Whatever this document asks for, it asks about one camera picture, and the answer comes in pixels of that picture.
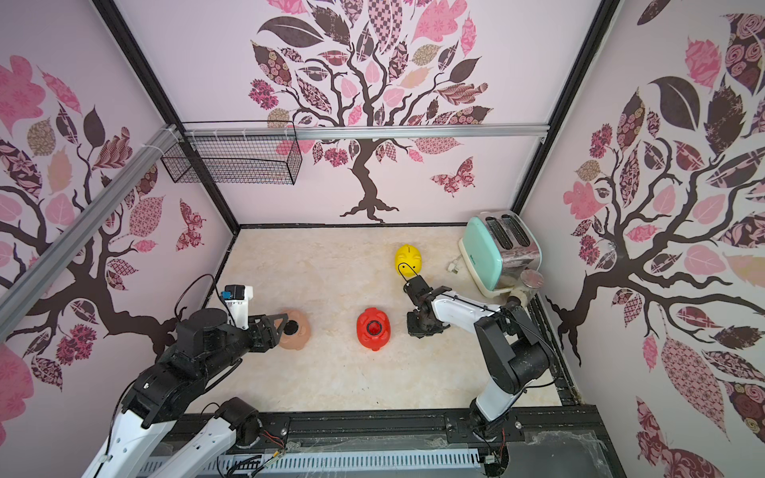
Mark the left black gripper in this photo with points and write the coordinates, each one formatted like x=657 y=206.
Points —
x=268 y=337

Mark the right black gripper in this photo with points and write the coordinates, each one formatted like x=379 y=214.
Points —
x=420 y=298

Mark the black plug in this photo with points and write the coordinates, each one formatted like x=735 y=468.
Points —
x=291 y=328

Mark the peach piggy bank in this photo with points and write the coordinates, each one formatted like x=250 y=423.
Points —
x=304 y=334

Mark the red piggy bank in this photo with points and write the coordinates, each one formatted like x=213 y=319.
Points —
x=373 y=329

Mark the yellow piggy bank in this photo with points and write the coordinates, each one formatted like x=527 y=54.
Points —
x=408 y=261

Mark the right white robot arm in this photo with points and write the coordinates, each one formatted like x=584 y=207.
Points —
x=514 y=351

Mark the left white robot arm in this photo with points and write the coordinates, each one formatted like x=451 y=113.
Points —
x=207 y=350

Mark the mint green toaster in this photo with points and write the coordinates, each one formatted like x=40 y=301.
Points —
x=497 y=247

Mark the glass spice jar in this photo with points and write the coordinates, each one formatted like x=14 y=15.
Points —
x=526 y=288

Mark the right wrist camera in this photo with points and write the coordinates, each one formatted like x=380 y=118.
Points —
x=417 y=290

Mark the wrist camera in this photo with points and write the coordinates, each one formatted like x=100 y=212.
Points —
x=417 y=290
x=236 y=299

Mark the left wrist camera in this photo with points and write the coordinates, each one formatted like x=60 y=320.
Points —
x=236 y=299

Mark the white slotted cable duct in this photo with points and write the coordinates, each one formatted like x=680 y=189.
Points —
x=313 y=463

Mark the black wire basket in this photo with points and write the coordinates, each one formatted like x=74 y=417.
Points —
x=236 y=152

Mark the black base frame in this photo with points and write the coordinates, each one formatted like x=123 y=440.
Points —
x=563 y=441

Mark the aluminium rail back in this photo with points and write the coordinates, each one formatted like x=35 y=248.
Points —
x=423 y=131

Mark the aluminium rail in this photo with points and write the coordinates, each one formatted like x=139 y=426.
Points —
x=423 y=131
x=24 y=294

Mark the aluminium rail left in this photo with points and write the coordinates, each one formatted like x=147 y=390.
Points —
x=24 y=294

